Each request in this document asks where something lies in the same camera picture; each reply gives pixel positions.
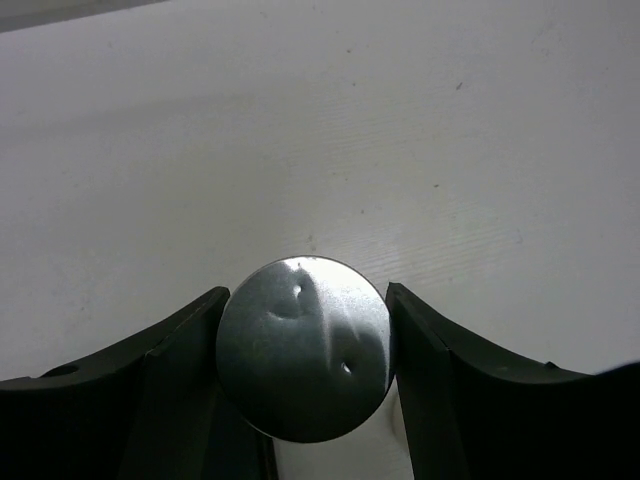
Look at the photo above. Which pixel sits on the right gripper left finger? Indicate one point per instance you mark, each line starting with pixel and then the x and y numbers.
pixel 147 407

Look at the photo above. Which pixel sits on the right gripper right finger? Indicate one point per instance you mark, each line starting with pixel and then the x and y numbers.
pixel 475 410

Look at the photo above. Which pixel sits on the silver-lid bead jar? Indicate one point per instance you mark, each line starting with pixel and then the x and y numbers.
pixel 305 353

